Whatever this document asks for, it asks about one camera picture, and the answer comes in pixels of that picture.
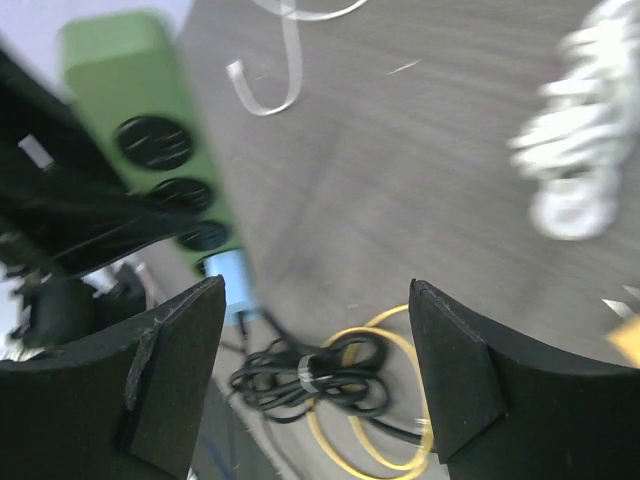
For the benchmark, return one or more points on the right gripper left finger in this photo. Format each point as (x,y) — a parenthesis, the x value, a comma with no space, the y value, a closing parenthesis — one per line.
(123,403)

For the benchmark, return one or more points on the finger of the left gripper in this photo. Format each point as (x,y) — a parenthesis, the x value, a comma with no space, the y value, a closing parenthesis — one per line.
(63,209)

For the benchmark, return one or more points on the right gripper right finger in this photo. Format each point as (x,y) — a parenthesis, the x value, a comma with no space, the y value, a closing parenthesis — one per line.
(504,405)

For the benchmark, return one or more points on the yellow charger plug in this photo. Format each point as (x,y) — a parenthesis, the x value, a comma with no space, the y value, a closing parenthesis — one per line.
(625,337)

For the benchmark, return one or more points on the green power strip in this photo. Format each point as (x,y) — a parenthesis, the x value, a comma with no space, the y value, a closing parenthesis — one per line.
(131,92)

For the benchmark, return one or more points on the blue charger plug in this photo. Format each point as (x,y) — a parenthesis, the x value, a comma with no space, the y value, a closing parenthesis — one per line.
(235,285)

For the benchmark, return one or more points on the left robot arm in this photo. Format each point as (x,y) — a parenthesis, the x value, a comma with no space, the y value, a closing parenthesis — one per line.
(56,310)

